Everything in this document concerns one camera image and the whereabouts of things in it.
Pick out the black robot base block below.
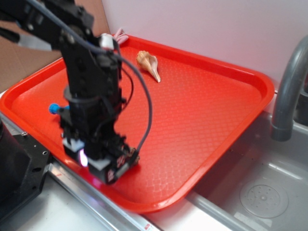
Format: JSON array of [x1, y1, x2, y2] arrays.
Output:
[[0, 122, 51, 221]]

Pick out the brown cardboard sheet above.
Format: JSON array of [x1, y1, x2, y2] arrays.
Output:
[[0, 19, 64, 93]]

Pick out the brown rock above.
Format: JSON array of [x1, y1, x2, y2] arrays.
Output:
[[128, 147, 140, 167]]

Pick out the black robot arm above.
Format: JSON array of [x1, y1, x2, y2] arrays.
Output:
[[0, 0, 129, 160]]

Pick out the light wooden board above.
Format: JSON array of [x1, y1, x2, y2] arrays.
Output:
[[75, 0, 110, 36]]

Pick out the silver metal rail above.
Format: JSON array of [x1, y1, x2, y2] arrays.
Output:
[[0, 113, 164, 231]]

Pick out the grey cable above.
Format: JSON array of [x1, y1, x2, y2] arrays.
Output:
[[26, 0, 154, 154]]

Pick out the pink plush bunny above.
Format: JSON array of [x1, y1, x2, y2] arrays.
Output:
[[113, 28, 128, 45]]

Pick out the grey plastic sink basin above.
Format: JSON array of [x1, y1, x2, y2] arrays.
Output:
[[187, 113, 308, 231]]

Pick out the tan conch seashell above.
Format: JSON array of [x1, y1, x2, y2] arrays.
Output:
[[136, 51, 161, 83]]

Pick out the red plastic tray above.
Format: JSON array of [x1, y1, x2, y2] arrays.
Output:
[[0, 36, 274, 214]]

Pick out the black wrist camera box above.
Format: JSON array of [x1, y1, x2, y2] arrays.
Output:
[[88, 153, 132, 185]]

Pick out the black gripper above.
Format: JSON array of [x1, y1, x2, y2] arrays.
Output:
[[59, 97, 128, 160]]

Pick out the blue plastic toy bottle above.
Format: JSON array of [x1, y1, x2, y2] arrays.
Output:
[[49, 103, 70, 115]]

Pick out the grey faucet spout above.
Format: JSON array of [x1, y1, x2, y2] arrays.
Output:
[[270, 36, 308, 141]]

